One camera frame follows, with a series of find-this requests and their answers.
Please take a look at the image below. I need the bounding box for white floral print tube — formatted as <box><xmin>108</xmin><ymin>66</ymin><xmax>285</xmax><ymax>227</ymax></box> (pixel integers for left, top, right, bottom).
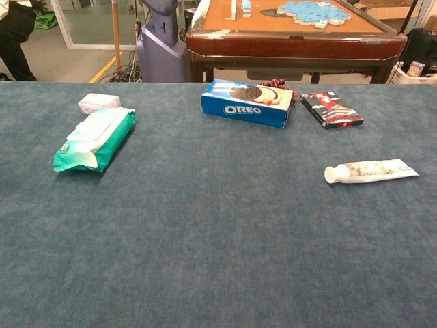
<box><xmin>324</xmin><ymin>159</ymin><xmax>420</xmax><ymax>185</ymax></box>

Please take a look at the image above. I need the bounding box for blue Oreo cookie box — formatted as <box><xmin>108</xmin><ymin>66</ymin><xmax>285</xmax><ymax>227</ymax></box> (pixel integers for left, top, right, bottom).
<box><xmin>200</xmin><ymin>79</ymin><xmax>294</xmax><ymax>130</ymax></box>

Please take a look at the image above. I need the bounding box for blue felt table cover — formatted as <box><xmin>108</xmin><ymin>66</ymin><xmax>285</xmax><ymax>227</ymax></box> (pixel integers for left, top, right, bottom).
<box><xmin>0</xmin><ymin>81</ymin><xmax>437</xmax><ymax>328</ymax></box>

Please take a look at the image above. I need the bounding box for bunch of dark red fruits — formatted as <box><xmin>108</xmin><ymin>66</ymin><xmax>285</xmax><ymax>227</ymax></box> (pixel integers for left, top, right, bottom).
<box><xmin>259</xmin><ymin>78</ymin><xmax>298</xmax><ymax>98</ymax></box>

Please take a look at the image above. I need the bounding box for green wet wipes pack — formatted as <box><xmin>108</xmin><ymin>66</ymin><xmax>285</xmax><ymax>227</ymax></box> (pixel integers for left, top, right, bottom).
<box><xmin>53</xmin><ymin>107</ymin><xmax>137</xmax><ymax>173</ymax></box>

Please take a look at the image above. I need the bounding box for red black patterned box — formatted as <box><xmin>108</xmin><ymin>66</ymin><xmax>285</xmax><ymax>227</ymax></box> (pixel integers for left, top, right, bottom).
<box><xmin>299</xmin><ymin>90</ymin><xmax>365</xmax><ymax>131</ymax></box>

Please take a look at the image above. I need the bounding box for small white pink tissue pack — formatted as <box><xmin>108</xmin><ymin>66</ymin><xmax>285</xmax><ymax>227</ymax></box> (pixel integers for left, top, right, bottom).
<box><xmin>77</xmin><ymin>92</ymin><xmax>122</xmax><ymax>115</ymax></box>

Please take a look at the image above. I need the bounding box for brown mahjong table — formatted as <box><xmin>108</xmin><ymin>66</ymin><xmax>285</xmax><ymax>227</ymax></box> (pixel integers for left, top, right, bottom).
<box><xmin>186</xmin><ymin>0</ymin><xmax>409</xmax><ymax>85</ymax></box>

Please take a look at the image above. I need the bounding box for wooden pole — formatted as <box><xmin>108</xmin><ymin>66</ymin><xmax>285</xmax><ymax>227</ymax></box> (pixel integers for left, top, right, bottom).
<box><xmin>111</xmin><ymin>0</ymin><xmax>122</xmax><ymax>71</ymax></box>

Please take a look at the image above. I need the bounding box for pile of blue mahjong tiles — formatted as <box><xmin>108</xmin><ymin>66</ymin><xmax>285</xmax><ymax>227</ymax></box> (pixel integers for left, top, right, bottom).
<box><xmin>276</xmin><ymin>0</ymin><xmax>352</xmax><ymax>29</ymax></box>

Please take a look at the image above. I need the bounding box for white framed glass partition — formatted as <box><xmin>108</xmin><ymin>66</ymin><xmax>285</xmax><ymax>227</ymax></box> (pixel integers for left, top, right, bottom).
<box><xmin>49</xmin><ymin>0</ymin><xmax>187</xmax><ymax>51</ymax></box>

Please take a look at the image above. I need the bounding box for white plastic basket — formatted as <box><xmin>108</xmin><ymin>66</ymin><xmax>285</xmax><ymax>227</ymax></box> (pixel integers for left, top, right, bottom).
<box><xmin>389</xmin><ymin>61</ymin><xmax>437</xmax><ymax>85</ymax></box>

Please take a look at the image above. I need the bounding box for green bag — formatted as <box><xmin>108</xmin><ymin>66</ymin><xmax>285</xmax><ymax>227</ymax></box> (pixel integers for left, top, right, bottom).
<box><xmin>33</xmin><ymin>11</ymin><xmax>58</xmax><ymax>31</ymax></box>

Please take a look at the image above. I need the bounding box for cardboard box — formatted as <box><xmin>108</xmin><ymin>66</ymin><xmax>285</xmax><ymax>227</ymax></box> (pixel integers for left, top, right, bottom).
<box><xmin>353</xmin><ymin>0</ymin><xmax>423</xmax><ymax>33</ymax></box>

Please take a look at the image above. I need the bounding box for black bag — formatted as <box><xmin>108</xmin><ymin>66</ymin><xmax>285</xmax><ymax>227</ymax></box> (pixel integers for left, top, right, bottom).
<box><xmin>399</xmin><ymin>28</ymin><xmax>437</xmax><ymax>72</ymax></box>

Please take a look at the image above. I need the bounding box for person in black trousers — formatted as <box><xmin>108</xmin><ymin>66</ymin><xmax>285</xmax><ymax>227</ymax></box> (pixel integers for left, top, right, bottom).
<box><xmin>0</xmin><ymin>0</ymin><xmax>38</xmax><ymax>82</ymax></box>

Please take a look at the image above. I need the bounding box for blue purple robot pedestal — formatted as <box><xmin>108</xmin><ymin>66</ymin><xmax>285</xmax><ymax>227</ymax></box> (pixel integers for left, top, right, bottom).
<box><xmin>135</xmin><ymin>0</ymin><xmax>188</xmax><ymax>83</ymax></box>

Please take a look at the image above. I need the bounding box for tangle of floor cables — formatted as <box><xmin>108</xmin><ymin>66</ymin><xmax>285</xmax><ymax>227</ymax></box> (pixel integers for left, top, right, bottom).
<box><xmin>109</xmin><ymin>51</ymin><xmax>143</xmax><ymax>83</ymax></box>

